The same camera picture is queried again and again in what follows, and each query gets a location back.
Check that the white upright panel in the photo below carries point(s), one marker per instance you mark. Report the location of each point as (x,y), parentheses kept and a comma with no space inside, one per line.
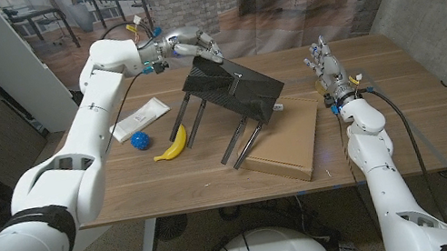
(10,66)

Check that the flat brown cardboard box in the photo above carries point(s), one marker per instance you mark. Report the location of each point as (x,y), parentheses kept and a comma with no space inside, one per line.
(286,142)

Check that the white table leg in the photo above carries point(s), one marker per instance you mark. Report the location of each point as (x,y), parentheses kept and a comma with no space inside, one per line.
(148,249)

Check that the yellow banana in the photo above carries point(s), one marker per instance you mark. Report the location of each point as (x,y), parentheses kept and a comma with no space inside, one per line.
(176,146)

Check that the black router with antennas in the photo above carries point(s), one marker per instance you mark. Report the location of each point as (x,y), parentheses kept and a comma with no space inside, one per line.
(235,88)

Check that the white flat packet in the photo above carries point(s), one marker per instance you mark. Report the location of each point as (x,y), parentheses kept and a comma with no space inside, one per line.
(139,118)

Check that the blue spiky ball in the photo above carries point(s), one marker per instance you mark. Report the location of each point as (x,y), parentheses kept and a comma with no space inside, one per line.
(140,140)

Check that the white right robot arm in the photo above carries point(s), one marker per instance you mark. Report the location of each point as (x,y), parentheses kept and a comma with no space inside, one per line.
(381,181)

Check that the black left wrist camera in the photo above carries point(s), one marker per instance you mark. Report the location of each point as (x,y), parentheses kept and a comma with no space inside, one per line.
(159,66)

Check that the black round fan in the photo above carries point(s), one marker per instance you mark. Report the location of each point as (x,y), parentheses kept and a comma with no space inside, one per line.
(171,227)

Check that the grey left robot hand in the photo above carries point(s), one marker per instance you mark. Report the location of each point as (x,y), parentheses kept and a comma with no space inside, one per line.
(188,41)

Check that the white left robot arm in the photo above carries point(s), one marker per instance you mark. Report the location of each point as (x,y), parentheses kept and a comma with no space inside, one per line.
(59,187)

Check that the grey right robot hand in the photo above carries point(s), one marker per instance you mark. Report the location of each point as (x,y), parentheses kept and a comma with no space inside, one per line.
(332,74)

